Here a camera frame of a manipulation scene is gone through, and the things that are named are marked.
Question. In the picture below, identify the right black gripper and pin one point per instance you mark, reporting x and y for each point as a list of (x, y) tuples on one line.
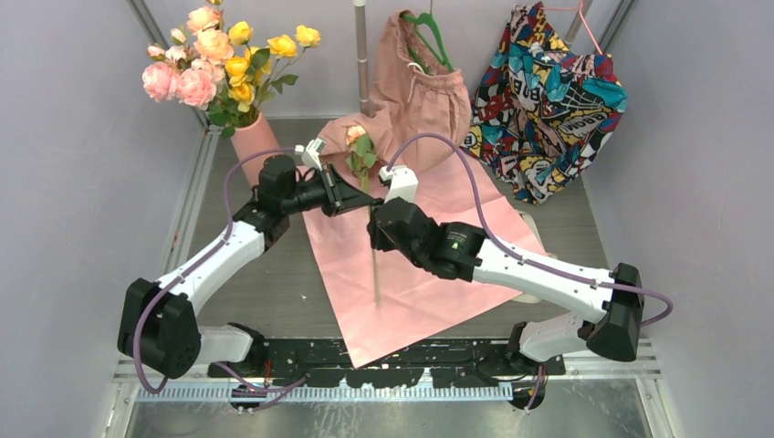
[(377, 234)]

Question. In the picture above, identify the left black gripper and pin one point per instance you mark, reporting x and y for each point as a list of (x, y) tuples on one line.
[(339, 195)]

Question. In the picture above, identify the pink wrapping paper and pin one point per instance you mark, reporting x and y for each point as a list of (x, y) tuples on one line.
[(415, 304)]

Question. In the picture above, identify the yellow rose stem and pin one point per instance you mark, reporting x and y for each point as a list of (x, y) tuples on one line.
[(260, 73)]

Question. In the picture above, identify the pink rose stem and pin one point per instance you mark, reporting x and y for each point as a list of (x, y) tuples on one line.
[(179, 73)]

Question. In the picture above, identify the cream peach rose stem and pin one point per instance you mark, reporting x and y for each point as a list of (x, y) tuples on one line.
[(360, 161)]

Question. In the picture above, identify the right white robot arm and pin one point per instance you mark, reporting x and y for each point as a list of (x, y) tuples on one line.
[(604, 312)]

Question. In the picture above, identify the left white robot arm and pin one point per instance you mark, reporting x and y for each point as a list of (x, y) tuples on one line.
[(159, 326)]

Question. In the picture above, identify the pink cylindrical vase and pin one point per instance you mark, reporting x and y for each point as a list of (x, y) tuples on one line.
[(252, 139)]

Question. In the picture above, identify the metal stand pole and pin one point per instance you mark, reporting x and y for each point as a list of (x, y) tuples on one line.
[(362, 55)]

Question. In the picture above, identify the pink shorts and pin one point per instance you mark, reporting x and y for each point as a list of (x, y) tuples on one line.
[(411, 92)]

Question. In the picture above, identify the colourful comic print garment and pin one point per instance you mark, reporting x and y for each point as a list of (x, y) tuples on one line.
[(540, 113)]

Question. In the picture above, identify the grey metal rack pole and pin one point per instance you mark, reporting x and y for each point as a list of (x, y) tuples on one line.
[(579, 22)]

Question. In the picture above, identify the pink clothes hanger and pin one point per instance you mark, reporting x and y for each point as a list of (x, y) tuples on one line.
[(570, 9)]

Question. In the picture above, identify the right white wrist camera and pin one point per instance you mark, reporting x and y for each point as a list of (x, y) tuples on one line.
[(401, 182)]

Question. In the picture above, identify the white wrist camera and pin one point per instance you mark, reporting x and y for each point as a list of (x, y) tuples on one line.
[(401, 182), (310, 153)]

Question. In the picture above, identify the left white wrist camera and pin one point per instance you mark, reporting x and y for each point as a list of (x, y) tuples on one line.
[(310, 153)]

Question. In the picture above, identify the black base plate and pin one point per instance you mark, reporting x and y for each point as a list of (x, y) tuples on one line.
[(326, 363)]

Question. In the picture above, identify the aluminium rail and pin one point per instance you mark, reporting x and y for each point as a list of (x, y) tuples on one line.
[(423, 391)]

